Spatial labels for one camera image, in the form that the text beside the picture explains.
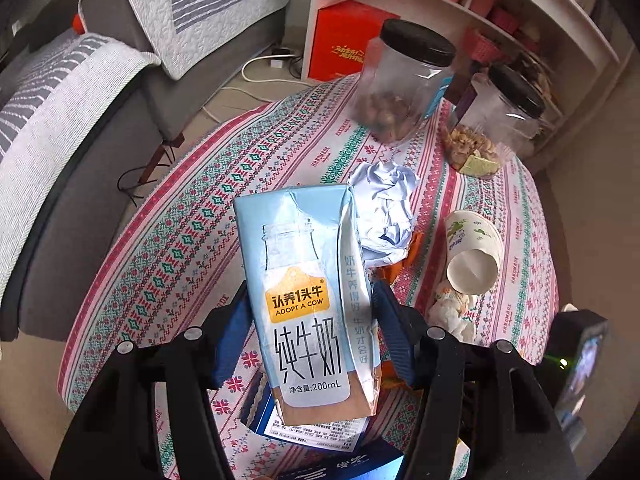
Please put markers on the orange wrapper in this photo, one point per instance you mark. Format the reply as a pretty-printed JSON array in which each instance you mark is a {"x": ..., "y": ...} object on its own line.
[{"x": 414, "y": 247}]

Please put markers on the white grey striped quilted cover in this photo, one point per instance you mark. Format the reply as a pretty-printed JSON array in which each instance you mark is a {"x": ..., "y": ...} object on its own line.
[
  {"x": 55, "y": 125},
  {"x": 200, "y": 5}
]

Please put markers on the red gift box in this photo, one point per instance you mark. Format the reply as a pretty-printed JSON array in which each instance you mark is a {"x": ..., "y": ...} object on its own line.
[{"x": 345, "y": 35}]

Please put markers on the grey sofa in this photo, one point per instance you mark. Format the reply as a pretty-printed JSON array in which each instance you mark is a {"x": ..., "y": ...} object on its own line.
[{"x": 215, "y": 45}]

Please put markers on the light blue milk carton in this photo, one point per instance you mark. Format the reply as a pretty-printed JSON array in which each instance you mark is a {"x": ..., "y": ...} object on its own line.
[{"x": 300, "y": 310}]

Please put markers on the clear jar with brown nuts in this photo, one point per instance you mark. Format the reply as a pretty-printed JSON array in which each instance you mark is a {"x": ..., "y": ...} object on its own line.
[{"x": 400, "y": 75}]

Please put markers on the crumpled pale blue paper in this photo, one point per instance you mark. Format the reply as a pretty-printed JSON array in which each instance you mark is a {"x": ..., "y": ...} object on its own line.
[{"x": 385, "y": 200}]

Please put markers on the blue printed cardboard box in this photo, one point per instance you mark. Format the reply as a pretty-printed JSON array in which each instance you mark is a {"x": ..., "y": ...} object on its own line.
[{"x": 320, "y": 432}]

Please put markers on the crumpled white tissue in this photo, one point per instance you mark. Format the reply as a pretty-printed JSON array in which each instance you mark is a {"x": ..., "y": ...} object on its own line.
[{"x": 450, "y": 312}]

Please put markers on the patterned pink green tablecloth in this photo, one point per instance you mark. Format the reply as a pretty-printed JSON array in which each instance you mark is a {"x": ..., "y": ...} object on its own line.
[{"x": 200, "y": 200}]

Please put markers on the pink woven basket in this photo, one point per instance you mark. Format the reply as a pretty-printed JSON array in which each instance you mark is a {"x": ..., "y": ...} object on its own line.
[{"x": 480, "y": 44}]

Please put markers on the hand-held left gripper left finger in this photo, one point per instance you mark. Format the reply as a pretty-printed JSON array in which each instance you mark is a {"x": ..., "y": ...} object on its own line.
[{"x": 229, "y": 342}]

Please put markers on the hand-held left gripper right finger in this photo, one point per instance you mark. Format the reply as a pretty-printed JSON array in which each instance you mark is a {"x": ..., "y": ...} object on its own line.
[{"x": 396, "y": 332}]

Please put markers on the white printed paper cup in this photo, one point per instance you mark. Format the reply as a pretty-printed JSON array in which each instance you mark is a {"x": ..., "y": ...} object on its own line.
[{"x": 470, "y": 245}]

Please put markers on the clear jar with pale nuts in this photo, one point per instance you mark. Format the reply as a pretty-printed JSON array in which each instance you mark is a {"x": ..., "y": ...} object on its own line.
[{"x": 495, "y": 115}]

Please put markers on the white bookshelf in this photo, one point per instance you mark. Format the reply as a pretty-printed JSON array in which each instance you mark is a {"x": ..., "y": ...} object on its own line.
[{"x": 550, "y": 20}]

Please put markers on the white power strip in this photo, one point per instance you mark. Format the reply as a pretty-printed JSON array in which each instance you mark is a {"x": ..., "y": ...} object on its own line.
[{"x": 284, "y": 56}]

